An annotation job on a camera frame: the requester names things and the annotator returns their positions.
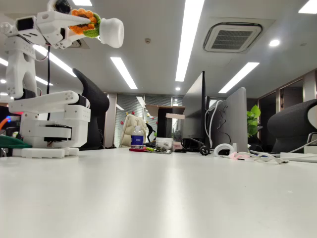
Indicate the clear water bottle blue label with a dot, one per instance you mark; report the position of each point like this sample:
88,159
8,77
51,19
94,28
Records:
136,140

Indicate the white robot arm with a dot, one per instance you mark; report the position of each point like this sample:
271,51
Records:
15,74

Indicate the cream padded jacket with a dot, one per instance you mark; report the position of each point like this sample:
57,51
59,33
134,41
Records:
127,131

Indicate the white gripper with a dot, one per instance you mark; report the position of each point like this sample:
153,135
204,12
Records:
50,25

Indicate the green plastic object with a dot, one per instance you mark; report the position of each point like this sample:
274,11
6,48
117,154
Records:
12,142

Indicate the ceiling smoke detector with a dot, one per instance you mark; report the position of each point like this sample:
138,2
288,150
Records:
147,40

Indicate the black computer monitor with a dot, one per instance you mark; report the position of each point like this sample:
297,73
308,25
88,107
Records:
195,111

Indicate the open cardboard box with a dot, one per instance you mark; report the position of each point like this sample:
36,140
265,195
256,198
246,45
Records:
173,115

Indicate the green highlighter pen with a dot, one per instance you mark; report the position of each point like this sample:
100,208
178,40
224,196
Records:
149,149

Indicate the computer monitor back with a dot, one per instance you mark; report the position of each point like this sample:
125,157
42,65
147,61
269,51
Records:
235,119

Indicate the long ceiling light strip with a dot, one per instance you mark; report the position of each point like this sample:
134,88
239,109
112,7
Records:
189,37
62,64
309,6
44,81
82,2
239,78
123,73

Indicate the green leafy plant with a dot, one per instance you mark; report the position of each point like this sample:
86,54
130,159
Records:
252,121

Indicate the gripper mounted camera module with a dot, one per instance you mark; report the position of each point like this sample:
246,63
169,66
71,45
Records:
60,5

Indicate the long white power strip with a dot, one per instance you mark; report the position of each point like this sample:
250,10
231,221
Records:
299,156

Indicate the crochet sunflower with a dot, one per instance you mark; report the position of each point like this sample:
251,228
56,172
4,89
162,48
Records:
111,32

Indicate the small pink box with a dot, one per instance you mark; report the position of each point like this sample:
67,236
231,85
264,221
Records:
177,145

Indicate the clear plastic container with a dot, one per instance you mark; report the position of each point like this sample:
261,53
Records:
164,144

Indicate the black mesh office chair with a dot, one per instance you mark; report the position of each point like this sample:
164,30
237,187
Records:
289,129
96,99

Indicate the red flat tool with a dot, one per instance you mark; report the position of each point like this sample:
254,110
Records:
136,149

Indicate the ceiling air conditioner vent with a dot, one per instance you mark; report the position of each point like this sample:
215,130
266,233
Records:
231,38
83,45

